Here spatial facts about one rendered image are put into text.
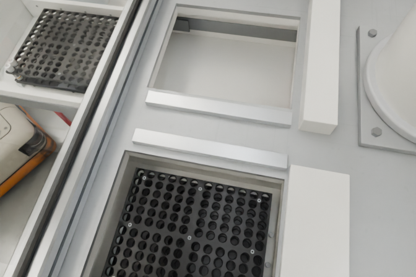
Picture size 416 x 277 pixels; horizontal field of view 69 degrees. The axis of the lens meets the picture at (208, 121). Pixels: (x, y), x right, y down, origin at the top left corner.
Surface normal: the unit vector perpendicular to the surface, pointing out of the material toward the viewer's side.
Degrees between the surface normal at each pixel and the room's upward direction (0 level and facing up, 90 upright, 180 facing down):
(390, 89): 90
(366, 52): 0
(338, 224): 0
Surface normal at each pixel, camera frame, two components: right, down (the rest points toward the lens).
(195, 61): -0.05, -0.45
